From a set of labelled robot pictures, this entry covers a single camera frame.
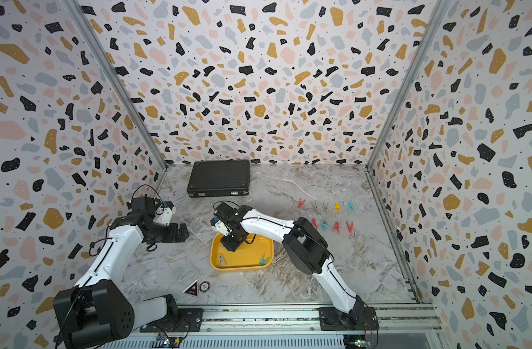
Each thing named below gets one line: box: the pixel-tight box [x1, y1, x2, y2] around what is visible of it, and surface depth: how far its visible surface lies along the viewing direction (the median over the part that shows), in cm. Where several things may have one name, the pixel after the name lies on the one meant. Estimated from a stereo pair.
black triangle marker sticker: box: [181, 279, 200, 299], surface depth 82 cm
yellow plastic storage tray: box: [210, 232, 274, 272], surface depth 89 cm
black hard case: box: [186, 159, 251, 198], surface depth 109 cm
